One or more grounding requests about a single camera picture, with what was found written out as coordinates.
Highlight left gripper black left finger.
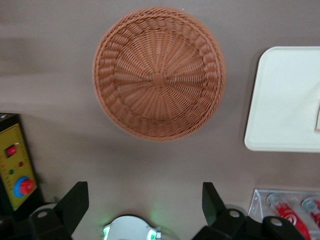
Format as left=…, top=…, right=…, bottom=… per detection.
left=28, top=181, right=90, bottom=240

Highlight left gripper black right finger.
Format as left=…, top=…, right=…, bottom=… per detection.
left=194, top=181, right=247, bottom=240

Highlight cream rectangular plastic tray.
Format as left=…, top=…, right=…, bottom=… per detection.
left=244, top=46, right=320, bottom=153

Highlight brown round wicker basket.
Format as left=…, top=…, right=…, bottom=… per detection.
left=91, top=6, right=227, bottom=143

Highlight clear acrylic bottle holder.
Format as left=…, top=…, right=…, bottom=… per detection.
left=247, top=188, right=320, bottom=240

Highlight white round base green lights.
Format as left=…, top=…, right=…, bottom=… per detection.
left=102, top=215, right=161, bottom=240

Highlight red cola bottle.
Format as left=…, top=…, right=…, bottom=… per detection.
left=300, top=196, right=320, bottom=227
left=266, top=193, right=311, bottom=240

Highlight yellow black control box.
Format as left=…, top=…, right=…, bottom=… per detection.
left=0, top=112, right=45, bottom=221

